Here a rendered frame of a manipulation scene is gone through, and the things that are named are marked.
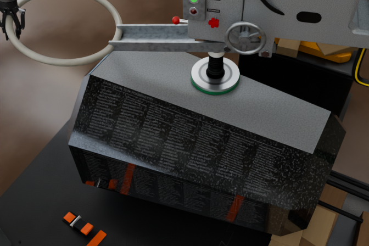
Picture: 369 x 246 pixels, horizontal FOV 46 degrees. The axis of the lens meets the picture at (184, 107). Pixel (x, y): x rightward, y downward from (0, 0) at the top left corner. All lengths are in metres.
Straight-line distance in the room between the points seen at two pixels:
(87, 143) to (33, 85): 1.33
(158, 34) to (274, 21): 0.55
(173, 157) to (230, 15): 0.66
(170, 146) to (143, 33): 0.50
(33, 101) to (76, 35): 0.72
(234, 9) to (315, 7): 0.27
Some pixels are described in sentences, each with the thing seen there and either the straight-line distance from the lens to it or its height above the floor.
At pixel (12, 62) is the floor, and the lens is 3.55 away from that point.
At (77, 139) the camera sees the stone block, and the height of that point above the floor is 0.63.
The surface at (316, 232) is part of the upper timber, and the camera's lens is 2.29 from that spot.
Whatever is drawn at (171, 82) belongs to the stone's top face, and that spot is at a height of 0.85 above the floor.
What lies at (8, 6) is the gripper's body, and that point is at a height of 1.19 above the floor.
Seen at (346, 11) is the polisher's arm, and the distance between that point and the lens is 1.58.
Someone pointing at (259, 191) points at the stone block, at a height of 0.70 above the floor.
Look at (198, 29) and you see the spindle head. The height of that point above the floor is 1.20.
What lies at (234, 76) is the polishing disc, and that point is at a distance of 1.93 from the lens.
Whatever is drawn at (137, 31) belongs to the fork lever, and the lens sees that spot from 1.95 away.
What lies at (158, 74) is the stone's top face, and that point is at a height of 0.85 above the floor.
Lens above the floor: 2.25
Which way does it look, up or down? 49 degrees down
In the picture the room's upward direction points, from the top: 2 degrees counter-clockwise
